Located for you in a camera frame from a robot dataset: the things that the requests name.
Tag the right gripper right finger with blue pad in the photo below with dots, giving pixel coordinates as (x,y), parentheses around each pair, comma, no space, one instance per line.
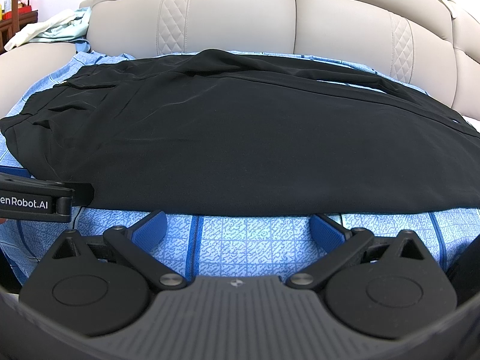
(344,248)

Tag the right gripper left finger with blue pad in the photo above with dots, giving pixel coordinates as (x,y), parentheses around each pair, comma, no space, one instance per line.
(132,247)

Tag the light green white clothes pile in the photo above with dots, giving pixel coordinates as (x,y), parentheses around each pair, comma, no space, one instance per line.
(71,28)

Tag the beige padded headboard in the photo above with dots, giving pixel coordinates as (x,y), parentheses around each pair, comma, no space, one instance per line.
(431,44)

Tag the black pants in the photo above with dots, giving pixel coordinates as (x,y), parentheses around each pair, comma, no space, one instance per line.
(247,135)

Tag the dark wooden shelf furniture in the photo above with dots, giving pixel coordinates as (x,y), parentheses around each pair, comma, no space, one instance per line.
(17,18)

